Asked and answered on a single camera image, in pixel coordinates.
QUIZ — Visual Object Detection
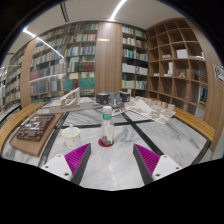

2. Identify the linear ceiling light strip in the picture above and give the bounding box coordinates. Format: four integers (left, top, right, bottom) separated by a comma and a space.
109, 0, 128, 21

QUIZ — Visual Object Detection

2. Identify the wide book-filled bookshelf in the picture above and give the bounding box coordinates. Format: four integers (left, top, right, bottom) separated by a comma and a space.
29, 21, 99, 101

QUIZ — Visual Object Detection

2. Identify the curved book-filled bookshelf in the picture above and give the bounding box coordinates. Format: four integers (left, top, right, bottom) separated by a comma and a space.
0, 46, 28, 109

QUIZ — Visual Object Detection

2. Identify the wooden cubby shelf unit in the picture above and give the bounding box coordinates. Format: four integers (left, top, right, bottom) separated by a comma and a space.
146, 17, 218, 113

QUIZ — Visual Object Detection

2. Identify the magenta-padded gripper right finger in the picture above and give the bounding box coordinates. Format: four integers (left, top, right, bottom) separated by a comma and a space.
132, 143, 183, 186

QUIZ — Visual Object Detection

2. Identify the beige architectural model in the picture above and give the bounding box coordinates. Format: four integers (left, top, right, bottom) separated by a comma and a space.
49, 87, 95, 114

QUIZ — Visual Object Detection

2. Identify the white architectural model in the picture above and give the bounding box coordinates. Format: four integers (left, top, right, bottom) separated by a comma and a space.
123, 96, 177, 125

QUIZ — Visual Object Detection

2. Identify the brown model on wooden board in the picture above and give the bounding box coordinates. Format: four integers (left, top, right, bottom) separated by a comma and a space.
9, 112, 64, 158

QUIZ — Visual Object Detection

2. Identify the narrow book-filled bookshelf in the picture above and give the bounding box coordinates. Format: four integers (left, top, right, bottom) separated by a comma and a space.
121, 25, 149, 98

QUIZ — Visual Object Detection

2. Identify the white plastic stirrer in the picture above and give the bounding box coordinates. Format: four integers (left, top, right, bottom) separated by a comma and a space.
68, 123, 75, 138

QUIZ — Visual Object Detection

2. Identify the clear green-labelled drink bottle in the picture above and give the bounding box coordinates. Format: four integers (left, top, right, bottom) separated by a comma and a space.
100, 105, 115, 147

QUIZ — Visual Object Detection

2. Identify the white yellow-rimmed cup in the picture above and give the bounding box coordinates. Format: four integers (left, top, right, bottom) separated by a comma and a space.
61, 126, 82, 150

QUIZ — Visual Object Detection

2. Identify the flat round red coaster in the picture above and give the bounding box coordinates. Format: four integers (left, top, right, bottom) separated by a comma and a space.
97, 138, 115, 148

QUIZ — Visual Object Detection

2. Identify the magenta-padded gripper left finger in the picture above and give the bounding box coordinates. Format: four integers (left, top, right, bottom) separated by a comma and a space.
41, 142, 92, 186

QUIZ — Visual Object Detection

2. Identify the curved wooden bench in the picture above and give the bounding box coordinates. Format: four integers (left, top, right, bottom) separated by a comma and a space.
0, 101, 48, 153
173, 106, 216, 143

